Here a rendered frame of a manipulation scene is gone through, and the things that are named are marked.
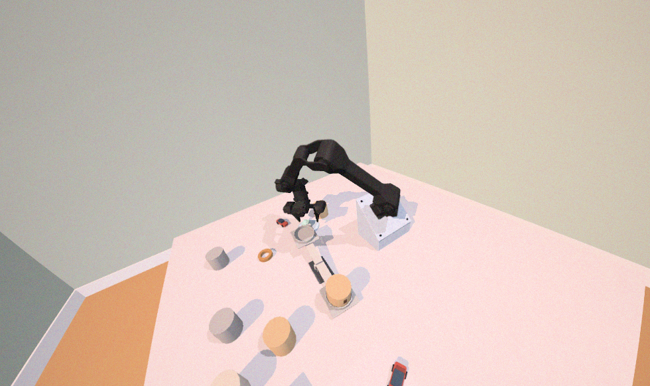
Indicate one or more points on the grey cylinder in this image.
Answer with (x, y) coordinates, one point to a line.
(217, 258)
(226, 325)

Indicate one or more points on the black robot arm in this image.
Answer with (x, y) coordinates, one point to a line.
(332, 158)

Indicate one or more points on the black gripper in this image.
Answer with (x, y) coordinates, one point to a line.
(319, 206)

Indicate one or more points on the orange ring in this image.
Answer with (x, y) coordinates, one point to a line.
(265, 259)

